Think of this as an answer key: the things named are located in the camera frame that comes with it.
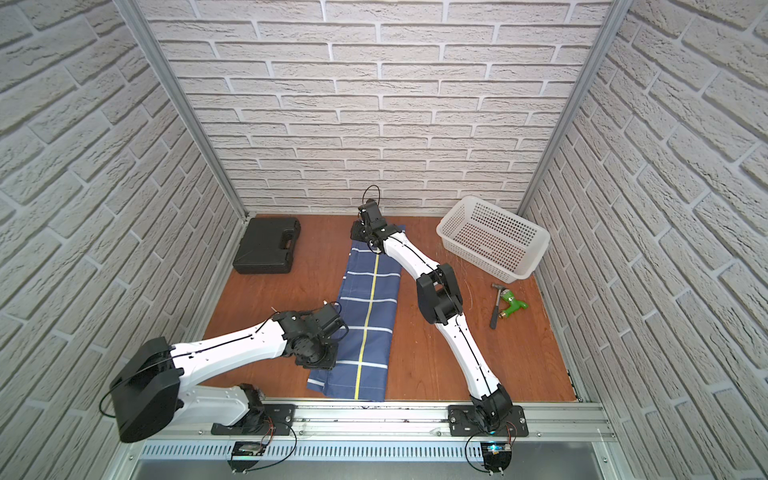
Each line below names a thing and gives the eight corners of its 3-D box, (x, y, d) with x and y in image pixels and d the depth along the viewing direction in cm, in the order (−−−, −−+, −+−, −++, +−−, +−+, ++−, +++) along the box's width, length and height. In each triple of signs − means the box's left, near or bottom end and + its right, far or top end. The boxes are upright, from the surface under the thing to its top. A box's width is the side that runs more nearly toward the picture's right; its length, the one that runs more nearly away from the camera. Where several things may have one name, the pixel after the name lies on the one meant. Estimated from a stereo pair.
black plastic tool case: (237, 273, 104) (229, 262, 99) (255, 228, 117) (249, 217, 112) (288, 274, 104) (283, 263, 99) (301, 228, 118) (296, 217, 112)
